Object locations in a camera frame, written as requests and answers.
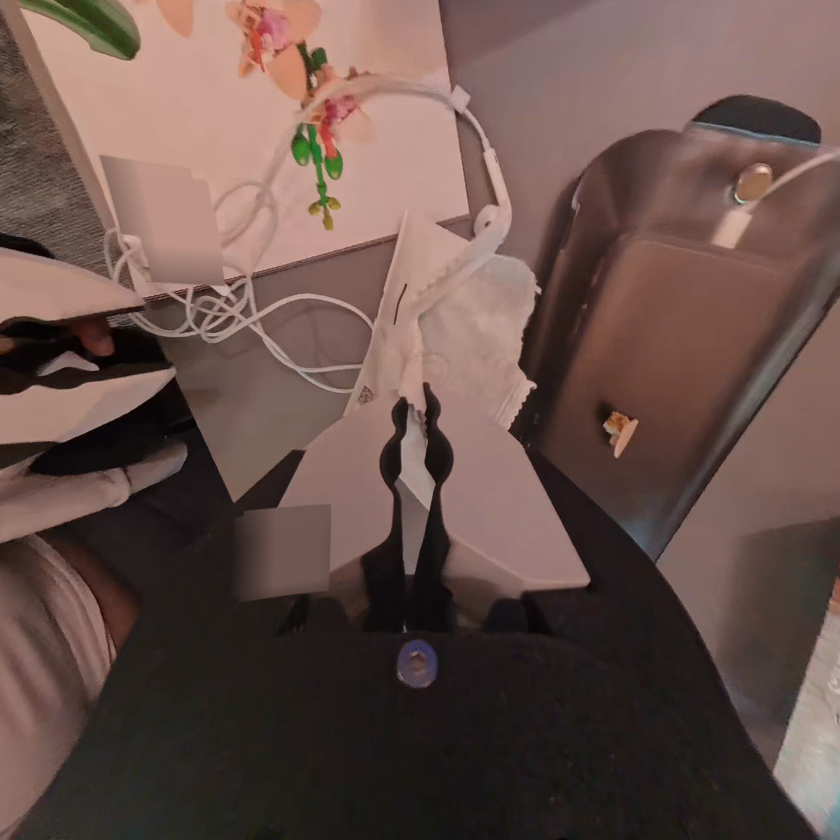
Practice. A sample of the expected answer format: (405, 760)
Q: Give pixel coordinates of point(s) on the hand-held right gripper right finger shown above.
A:
(505, 499)

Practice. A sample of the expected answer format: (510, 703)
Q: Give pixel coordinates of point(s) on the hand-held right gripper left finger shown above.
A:
(348, 472)

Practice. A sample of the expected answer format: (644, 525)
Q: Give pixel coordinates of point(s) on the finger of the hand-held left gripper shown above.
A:
(59, 410)
(52, 289)

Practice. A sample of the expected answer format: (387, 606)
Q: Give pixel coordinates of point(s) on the white dotted print paper bag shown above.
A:
(400, 308)

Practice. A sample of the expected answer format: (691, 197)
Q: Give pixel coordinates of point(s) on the plain white torn paper bag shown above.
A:
(479, 315)

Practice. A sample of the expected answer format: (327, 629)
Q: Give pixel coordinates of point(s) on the person's left forearm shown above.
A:
(39, 656)

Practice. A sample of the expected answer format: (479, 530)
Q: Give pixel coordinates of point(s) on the person's left hand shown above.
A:
(95, 338)

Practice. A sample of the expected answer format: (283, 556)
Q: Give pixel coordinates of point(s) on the small beige toy piece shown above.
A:
(620, 430)

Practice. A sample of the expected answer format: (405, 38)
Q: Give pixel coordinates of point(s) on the white flower print box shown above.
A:
(164, 98)

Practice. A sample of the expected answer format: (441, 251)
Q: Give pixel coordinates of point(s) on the shiny grey metal tray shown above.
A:
(656, 197)

